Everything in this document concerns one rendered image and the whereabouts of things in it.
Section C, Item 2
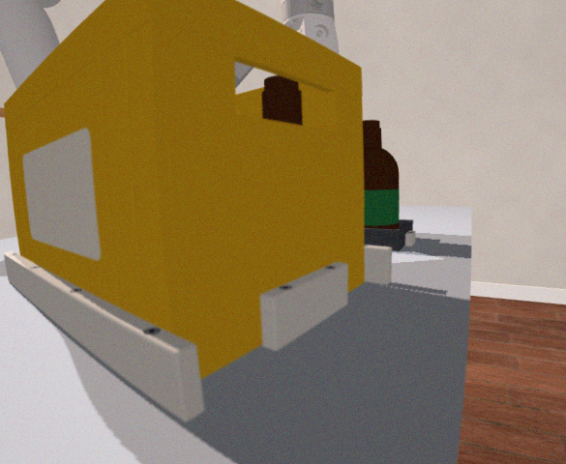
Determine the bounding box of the brown bottle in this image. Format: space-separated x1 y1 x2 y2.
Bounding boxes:
262 75 303 125
363 120 400 229

